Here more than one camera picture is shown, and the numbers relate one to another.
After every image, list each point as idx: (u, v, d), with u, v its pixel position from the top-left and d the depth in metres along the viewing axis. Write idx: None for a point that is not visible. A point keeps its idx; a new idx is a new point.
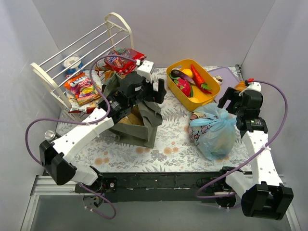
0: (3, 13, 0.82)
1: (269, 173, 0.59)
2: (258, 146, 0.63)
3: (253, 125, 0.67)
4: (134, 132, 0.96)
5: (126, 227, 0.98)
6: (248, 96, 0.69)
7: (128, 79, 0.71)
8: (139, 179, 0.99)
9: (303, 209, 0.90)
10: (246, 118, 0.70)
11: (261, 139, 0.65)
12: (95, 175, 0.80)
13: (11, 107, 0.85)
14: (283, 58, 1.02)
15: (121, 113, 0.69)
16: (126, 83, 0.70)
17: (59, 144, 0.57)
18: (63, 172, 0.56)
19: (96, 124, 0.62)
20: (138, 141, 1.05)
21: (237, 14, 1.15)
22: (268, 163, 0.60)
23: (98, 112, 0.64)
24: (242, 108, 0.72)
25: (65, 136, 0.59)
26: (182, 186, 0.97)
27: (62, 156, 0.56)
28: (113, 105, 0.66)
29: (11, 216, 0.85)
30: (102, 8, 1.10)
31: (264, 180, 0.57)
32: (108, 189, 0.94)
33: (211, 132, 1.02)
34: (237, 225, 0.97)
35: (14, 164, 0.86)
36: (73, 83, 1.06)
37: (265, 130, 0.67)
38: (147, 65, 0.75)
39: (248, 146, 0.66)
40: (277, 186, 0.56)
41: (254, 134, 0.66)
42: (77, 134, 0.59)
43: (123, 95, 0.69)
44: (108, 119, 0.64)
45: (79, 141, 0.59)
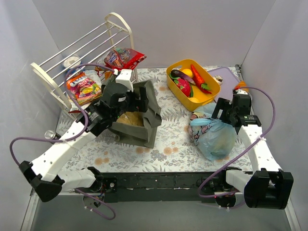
0: (3, 13, 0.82)
1: (268, 160, 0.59)
2: (254, 137, 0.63)
3: (246, 120, 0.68)
4: (134, 132, 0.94)
5: (126, 227, 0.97)
6: (237, 96, 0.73)
7: (111, 88, 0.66)
8: (138, 179, 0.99)
9: (303, 209, 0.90)
10: (238, 115, 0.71)
11: (256, 132, 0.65)
12: (91, 178, 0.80)
13: (11, 107, 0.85)
14: (283, 58, 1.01)
15: (102, 125, 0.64)
16: (109, 93, 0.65)
17: (38, 165, 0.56)
18: (45, 192, 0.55)
19: (74, 140, 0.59)
20: (138, 141, 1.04)
21: (237, 15, 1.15)
22: (265, 151, 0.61)
23: (77, 127, 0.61)
24: (234, 108, 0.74)
25: (44, 156, 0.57)
26: (182, 186, 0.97)
27: (40, 178, 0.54)
28: (92, 116, 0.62)
29: (11, 216, 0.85)
30: (102, 8, 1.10)
31: (264, 167, 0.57)
32: (108, 189, 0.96)
33: (211, 132, 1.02)
34: (237, 224, 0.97)
35: (13, 164, 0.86)
36: (73, 83, 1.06)
37: (259, 124, 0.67)
38: (126, 73, 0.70)
39: (244, 139, 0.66)
40: (276, 172, 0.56)
41: (249, 127, 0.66)
42: (55, 153, 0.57)
43: (106, 105, 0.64)
44: (86, 133, 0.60)
45: (57, 160, 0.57)
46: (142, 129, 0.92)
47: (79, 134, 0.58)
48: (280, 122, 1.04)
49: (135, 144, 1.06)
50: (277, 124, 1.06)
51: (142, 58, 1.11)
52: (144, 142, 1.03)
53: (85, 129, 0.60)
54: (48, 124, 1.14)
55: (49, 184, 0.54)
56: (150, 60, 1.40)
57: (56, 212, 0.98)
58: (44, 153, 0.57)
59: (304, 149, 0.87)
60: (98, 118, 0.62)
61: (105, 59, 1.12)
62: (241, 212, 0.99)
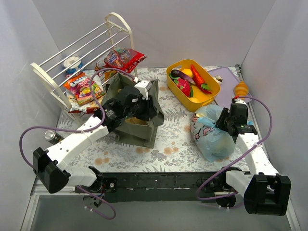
0: (3, 13, 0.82)
1: (265, 165, 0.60)
2: (251, 143, 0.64)
3: (242, 129, 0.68)
4: (138, 132, 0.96)
5: (126, 227, 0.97)
6: (235, 105, 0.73)
7: (126, 89, 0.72)
8: (139, 179, 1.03)
9: (303, 209, 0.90)
10: (235, 124, 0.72)
11: (252, 139, 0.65)
12: (92, 178, 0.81)
13: (11, 107, 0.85)
14: (283, 58, 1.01)
15: (116, 122, 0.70)
16: (124, 93, 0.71)
17: (54, 152, 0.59)
18: (55, 182, 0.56)
19: (91, 132, 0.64)
20: (139, 141, 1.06)
21: (237, 14, 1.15)
22: (262, 157, 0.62)
23: (94, 121, 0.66)
24: (231, 117, 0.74)
25: (60, 144, 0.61)
26: (182, 186, 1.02)
27: (56, 163, 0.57)
28: (108, 114, 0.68)
29: (11, 216, 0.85)
30: (102, 8, 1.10)
31: (262, 172, 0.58)
32: (108, 189, 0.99)
33: (212, 134, 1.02)
34: (237, 224, 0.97)
35: (13, 164, 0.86)
36: (73, 83, 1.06)
37: (256, 133, 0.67)
38: (144, 82, 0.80)
39: (240, 145, 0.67)
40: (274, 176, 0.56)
41: (245, 135, 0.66)
42: (72, 142, 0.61)
43: (120, 104, 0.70)
44: (102, 127, 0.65)
45: (72, 149, 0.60)
46: (149, 127, 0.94)
47: (96, 126, 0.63)
48: (279, 122, 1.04)
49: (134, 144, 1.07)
50: (278, 124, 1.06)
51: (142, 58, 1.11)
52: (145, 140, 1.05)
53: (102, 123, 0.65)
54: (48, 123, 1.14)
55: (62, 172, 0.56)
56: (150, 60, 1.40)
57: (56, 212, 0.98)
58: (60, 141, 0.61)
59: (304, 149, 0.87)
60: (114, 116, 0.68)
61: (105, 59, 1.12)
62: (241, 211, 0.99)
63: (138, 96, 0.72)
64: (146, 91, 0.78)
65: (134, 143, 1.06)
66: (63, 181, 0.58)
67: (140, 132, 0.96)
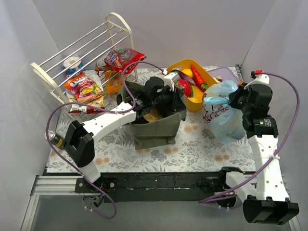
0: (3, 13, 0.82)
1: (276, 186, 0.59)
2: (268, 154, 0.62)
3: (261, 125, 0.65)
4: (167, 129, 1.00)
5: (126, 227, 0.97)
6: (256, 93, 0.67)
7: (151, 81, 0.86)
8: (139, 179, 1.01)
9: (303, 208, 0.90)
10: (252, 116, 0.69)
11: (270, 146, 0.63)
12: (97, 174, 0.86)
13: (11, 107, 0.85)
14: (283, 58, 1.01)
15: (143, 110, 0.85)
16: (150, 85, 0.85)
17: (89, 126, 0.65)
18: (86, 155, 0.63)
19: (122, 115, 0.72)
20: (163, 140, 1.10)
21: (237, 14, 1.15)
22: (276, 176, 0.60)
23: (125, 106, 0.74)
24: (250, 105, 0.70)
25: (95, 120, 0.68)
26: (182, 186, 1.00)
27: (92, 135, 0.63)
28: (137, 102, 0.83)
29: (11, 216, 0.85)
30: (102, 8, 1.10)
31: (270, 195, 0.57)
32: (108, 189, 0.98)
33: (224, 114, 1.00)
34: (237, 224, 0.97)
35: (13, 164, 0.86)
36: (73, 83, 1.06)
37: (275, 134, 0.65)
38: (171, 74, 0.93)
39: (255, 151, 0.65)
40: (282, 200, 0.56)
41: (263, 139, 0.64)
42: (105, 120, 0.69)
43: (147, 94, 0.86)
44: (133, 112, 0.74)
45: (107, 126, 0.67)
46: (177, 125, 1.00)
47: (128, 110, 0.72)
48: (279, 122, 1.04)
49: (157, 146, 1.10)
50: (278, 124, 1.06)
51: (142, 58, 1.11)
52: (168, 138, 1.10)
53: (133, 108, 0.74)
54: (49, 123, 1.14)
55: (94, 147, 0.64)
56: (150, 60, 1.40)
57: (56, 212, 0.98)
58: (95, 118, 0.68)
59: (304, 149, 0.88)
60: (142, 104, 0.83)
61: (105, 59, 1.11)
62: (241, 211, 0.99)
63: (162, 86, 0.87)
64: (171, 83, 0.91)
65: (159, 144, 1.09)
66: (90, 155, 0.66)
67: (167, 129, 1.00)
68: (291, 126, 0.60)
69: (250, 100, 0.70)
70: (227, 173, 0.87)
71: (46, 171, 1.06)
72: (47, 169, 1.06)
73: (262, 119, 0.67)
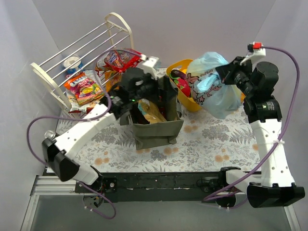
0: (3, 13, 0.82)
1: (282, 172, 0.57)
2: (272, 139, 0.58)
3: (264, 111, 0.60)
4: (169, 130, 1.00)
5: (126, 227, 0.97)
6: (262, 74, 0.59)
7: (130, 72, 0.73)
8: (138, 179, 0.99)
9: (303, 208, 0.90)
10: (255, 100, 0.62)
11: (274, 131, 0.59)
12: (95, 175, 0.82)
13: (11, 107, 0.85)
14: None
15: (123, 109, 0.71)
16: (128, 77, 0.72)
17: (61, 141, 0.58)
18: (67, 169, 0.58)
19: (97, 120, 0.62)
20: (164, 139, 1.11)
21: (236, 15, 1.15)
22: (281, 160, 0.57)
23: (99, 108, 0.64)
24: (252, 86, 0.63)
25: (67, 133, 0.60)
26: (182, 186, 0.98)
27: (65, 153, 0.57)
28: (114, 100, 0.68)
29: (11, 216, 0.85)
30: (102, 8, 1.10)
31: (276, 182, 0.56)
32: (108, 189, 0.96)
33: (218, 93, 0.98)
34: (237, 224, 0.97)
35: (14, 164, 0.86)
36: (73, 83, 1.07)
37: (278, 117, 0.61)
38: (152, 60, 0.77)
39: (258, 136, 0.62)
40: (289, 186, 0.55)
41: (268, 123, 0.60)
42: (78, 131, 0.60)
43: (124, 89, 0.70)
44: (109, 115, 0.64)
45: (81, 138, 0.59)
46: (181, 125, 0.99)
47: (103, 114, 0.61)
48: None
49: (158, 146, 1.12)
50: None
51: (142, 58, 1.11)
52: (169, 137, 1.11)
53: (109, 110, 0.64)
54: (48, 123, 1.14)
55: (71, 161, 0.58)
56: None
57: (56, 212, 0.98)
58: (67, 131, 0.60)
59: None
60: (120, 102, 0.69)
61: (105, 59, 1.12)
62: (241, 212, 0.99)
63: (141, 78, 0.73)
64: (153, 70, 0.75)
65: (160, 144, 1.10)
66: (73, 168, 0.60)
67: (171, 128, 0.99)
68: (292, 106, 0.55)
69: (254, 82, 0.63)
70: (226, 173, 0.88)
71: (46, 171, 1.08)
72: (47, 169, 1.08)
73: (264, 102, 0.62)
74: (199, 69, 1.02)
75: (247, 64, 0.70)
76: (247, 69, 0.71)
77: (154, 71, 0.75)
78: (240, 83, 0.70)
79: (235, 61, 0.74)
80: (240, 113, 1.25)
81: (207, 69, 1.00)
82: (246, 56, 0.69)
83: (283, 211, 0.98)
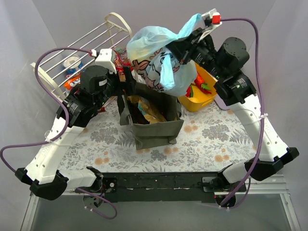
0: (3, 13, 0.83)
1: (276, 142, 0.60)
2: (257, 116, 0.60)
3: (240, 92, 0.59)
4: (169, 130, 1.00)
5: (126, 227, 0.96)
6: (234, 57, 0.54)
7: (88, 71, 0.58)
8: (138, 179, 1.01)
9: (303, 208, 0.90)
10: (229, 83, 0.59)
11: (256, 107, 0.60)
12: (92, 177, 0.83)
13: (11, 107, 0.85)
14: (283, 58, 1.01)
15: (87, 113, 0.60)
16: (87, 76, 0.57)
17: (32, 170, 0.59)
18: (46, 191, 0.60)
19: (60, 139, 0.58)
20: (163, 139, 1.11)
21: (237, 14, 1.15)
22: (271, 134, 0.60)
23: (59, 124, 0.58)
24: (223, 69, 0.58)
25: (36, 160, 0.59)
26: (182, 186, 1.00)
27: (38, 182, 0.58)
28: (72, 108, 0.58)
29: (11, 216, 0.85)
30: (102, 8, 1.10)
31: (276, 154, 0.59)
32: (108, 189, 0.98)
33: (179, 72, 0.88)
34: (238, 225, 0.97)
35: (14, 164, 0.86)
36: (73, 83, 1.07)
37: (253, 91, 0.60)
38: (106, 53, 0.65)
39: (242, 116, 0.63)
40: (286, 152, 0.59)
41: (248, 102, 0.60)
42: (44, 157, 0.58)
43: (86, 91, 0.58)
44: (69, 128, 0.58)
45: (48, 163, 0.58)
46: (181, 125, 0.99)
47: (62, 131, 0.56)
48: (281, 122, 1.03)
49: (158, 146, 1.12)
50: (278, 123, 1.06)
51: None
52: (169, 137, 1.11)
53: (68, 124, 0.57)
54: (48, 123, 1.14)
55: (48, 185, 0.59)
56: None
57: (55, 212, 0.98)
58: (35, 158, 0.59)
59: (304, 148, 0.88)
60: (80, 108, 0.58)
61: None
62: (241, 212, 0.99)
63: (105, 76, 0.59)
64: (112, 64, 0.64)
65: (160, 144, 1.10)
66: (54, 187, 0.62)
67: (171, 128, 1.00)
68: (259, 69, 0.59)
69: (223, 63, 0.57)
70: (224, 173, 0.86)
71: None
72: None
73: (235, 80, 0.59)
74: (145, 53, 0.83)
75: (209, 40, 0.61)
76: (206, 43, 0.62)
77: (113, 65, 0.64)
78: (204, 64, 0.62)
79: (193, 41, 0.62)
80: None
81: (153, 51, 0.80)
82: (205, 32, 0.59)
83: (283, 211, 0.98)
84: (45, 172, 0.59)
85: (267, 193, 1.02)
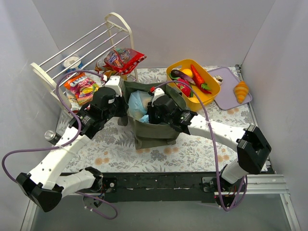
0: (3, 13, 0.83)
1: (232, 130, 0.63)
2: (205, 125, 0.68)
3: (186, 120, 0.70)
4: (165, 133, 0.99)
5: (125, 227, 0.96)
6: (161, 105, 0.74)
7: (100, 91, 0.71)
8: (138, 179, 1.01)
9: (303, 208, 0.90)
10: (176, 121, 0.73)
11: (201, 120, 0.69)
12: (91, 178, 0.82)
13: (11, 107, 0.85)
14: (283, 58, 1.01)
15: (95, 127, 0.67)
16: (98, 96, 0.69)
17: (36, 175, 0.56)
18: (47, 200, 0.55)
19: (70, 145, 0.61)
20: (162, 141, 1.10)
21: (237, 14, 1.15)
22: (224, 127, 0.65)
23: (71, 133, 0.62)
24: (166, 115, 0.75)
25: (41, 165, 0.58)
26: (182, 186, 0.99)
27: (41, 186, 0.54)
28: (84, 121, 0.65)
29: (11, 216, 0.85)
30: (102, 8, 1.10)
31: (237, 137, 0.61)
32: (107, 189, 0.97)
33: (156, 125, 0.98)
34: (237, 225, 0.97)
35: (14, 164, 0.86)
36: (73, 83, 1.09)
37: (195, 113, 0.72)
38: (114, 80, 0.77)
39: (201, 134, 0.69)
40: (244, 133, 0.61)
41: (193, 122, 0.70)
42: (53, 160, 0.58)
43: (96, 107, 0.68)
44: (81, 136, 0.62)
45: (56, 167, 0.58)
46: None
47: (74, 137, 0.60)
48: (282, 122, 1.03)
49: (158, 146, 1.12)
50: (278, 123, 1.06)
51: (142, 58, 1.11)
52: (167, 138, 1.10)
53: (80, 132, 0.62)
54: (48, 123, 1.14)
55: (51, 191, 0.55)
56: (150, 60, 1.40)
57: (55, 212, 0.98)
58: (41, 162, 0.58)
59: (304, 149, 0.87)
60: (91, 121, 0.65)
61: (105, 59, 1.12)
62: (241, 211, 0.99)
63: (113, 96, 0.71)
64: (119, 88, 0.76)
65: (158, 144, 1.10)
66: (55, 197, 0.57)
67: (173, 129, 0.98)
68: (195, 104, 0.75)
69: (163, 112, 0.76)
70: (225, 177, 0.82)
71: None
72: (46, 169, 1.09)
73: (180, 115, 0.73)
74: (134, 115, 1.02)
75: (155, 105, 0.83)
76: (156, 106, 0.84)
77: (120, 89, 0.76)
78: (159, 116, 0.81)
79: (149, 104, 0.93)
80: (240, 113, 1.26)
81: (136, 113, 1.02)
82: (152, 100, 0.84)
83: (283, 211, 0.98)
84: (50, 177, 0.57)
85: (266, 193, 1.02)
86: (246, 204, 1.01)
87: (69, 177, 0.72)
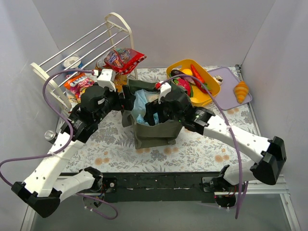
0: (3, 14, 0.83)
1: (255, 139, 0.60)
2: (225, 129, 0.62)
3: (201, 120, 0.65)
4: (162, 132, 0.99)
5: (125, 227, 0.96)
6: (174, 101, 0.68)
7: (88, 92, 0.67)
8: (138, 179, 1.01)
9: (303, 209, 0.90)
10: (189, 119, 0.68)
11: (220, 123, 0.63)
12: (91, 179, 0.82)
13: (11, 107, 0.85)
14: (283, 58, 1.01)
15: (89, 130, 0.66)
16: (87, 97, 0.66)
17: (31, 184, 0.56)
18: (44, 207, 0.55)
19: (63, 151, 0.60)
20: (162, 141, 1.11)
21: (236, 14, 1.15)
22: (246, 135, 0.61)
23: (63, 138, 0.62)
24: (178, 112, 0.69)
25: (35, 173, 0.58)
26: (182, 186, 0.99)
27: (36, 195, 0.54)
28: (76, 125, 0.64)
29: (11, 216, 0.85)
30: (102, 8, 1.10)
31: (262, 149, 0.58)
32: (108, 189, 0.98)
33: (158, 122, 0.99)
34: (237, 225, 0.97)
35: (14, 164, 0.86)
36: (73, 83, 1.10)
37: (212, 113, 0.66)
38: (106, 73, 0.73)
39: (217, 136, 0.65)
40: (269, 145, 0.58)
41: (211, 123, 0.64)
42: (46, 168, 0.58)
43: (86, 110, 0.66)
44: (73, 142, 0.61)
45: (49, 174, 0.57)
46: (180, 126, 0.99)
47: (67, 144, 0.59)
48: (282, 122, 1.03)
49: (158, 146, 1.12)
50: (278, 124, 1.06)
51: (142, 58, 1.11)
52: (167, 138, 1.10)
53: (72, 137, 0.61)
54: (48, 123, 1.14)
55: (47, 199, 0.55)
56: (150, 60, 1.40)
57: (55, 212, 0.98)
58: (35, 171, 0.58)
59: (304, 149, 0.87)
60: (83, 124, 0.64)
61: (105, 59, 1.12)
62: (241, 212, 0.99)
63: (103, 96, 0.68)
64: (111, 83, 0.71)
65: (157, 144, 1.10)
66: (52, 203, 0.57)
67: (174, 128, 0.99)
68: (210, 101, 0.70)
69: (174, 109, 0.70)
70: (226, 178, 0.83)
71: None
72: None
73: (194, 113, 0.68)
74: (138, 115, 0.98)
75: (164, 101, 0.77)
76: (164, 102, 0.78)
77: (112, 84, 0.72)
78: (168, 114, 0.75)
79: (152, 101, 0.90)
80: (240, 113, 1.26)
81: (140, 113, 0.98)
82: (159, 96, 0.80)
83: (283, 212, 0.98)
84: (45, 185, 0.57)
85: (266, 193, 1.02)
86: (246, 204, 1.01)
87: (68, 179, 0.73)
